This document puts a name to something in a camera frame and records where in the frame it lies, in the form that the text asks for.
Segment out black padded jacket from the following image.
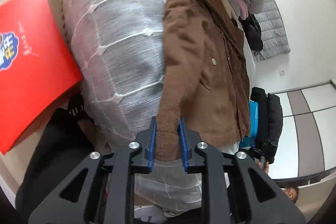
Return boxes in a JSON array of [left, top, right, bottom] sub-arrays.
[[250, 87, 283, 164]]

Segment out grey quilted mat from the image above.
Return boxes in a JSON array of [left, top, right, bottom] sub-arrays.
[[255, 0, 290, 62]]

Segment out brown corduroy jacket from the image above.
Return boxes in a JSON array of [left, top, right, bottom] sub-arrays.
[[155, 0, 250, 161]]

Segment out smiling person's head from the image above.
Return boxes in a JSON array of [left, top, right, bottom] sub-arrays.
[[282, 187, 299, 203]]

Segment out black trousers of operator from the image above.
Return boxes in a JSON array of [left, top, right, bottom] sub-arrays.
[[15, 93, 96, 221]]

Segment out blue plastic stool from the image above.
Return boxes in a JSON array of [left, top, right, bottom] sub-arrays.
[[239, 101, 259, 148]]

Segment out black garment on bed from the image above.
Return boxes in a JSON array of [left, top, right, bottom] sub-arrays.
[[239, 12, 263, 52]]

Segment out person's right hand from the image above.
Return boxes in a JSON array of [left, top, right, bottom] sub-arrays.
[[257, 161, 269, 174]]

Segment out grey white-gridded bed cover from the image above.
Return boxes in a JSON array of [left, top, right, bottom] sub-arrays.
[[56, 0, 206, 214]]

